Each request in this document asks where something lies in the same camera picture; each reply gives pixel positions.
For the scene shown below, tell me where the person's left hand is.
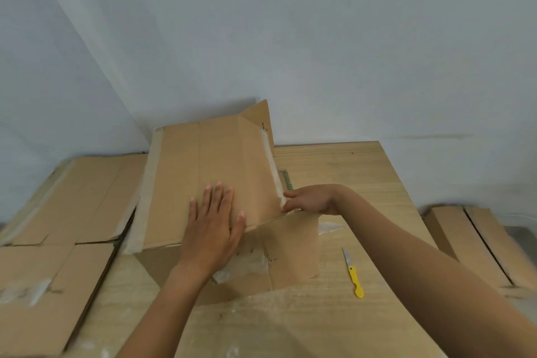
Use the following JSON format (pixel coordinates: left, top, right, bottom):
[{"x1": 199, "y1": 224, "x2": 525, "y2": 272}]
[{"x1": 175, "y1": 181, "x2": 247, "y2": 282}]

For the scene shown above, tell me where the person's right hand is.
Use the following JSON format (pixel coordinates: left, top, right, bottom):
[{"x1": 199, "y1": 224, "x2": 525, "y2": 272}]
[{"x1": 283, "y1": 184, "x2": 341, "y2": 216}]

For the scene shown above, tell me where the plain brown cardboard box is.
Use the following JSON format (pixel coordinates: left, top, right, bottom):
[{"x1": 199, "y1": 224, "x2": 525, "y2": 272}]
[
  {"x1": 0, "y1": 154, "x2": 148, "y2": 356},
  {"x1": 422, "y1": 205, "x2": 537, "y2": 295},
  {"x1": 121, "y1": 100, "x2": 321, "y2": 307}
]

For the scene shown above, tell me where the yellow utility knife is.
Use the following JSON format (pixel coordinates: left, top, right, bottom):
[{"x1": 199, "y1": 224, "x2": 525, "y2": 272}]
[{"x1": 342, "y1": 247, "x2": 365, "y2": 299}]

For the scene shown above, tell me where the person's left forearm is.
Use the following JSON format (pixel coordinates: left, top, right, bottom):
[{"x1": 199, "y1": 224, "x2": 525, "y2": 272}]
[{"x1": 115, "y1": 265, "x2": 210, "y2": 358}]

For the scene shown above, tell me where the person's right forearm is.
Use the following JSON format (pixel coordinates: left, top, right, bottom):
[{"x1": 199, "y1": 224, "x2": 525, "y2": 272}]
[{"x1": 333, "y1": 184, "x2": 537, "y2": 358}]

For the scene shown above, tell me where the light wooden table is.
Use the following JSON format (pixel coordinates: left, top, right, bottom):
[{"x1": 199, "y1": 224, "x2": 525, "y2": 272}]
[{"x1": 63, "y1": 140, "x2": 452, "y2": 358}]

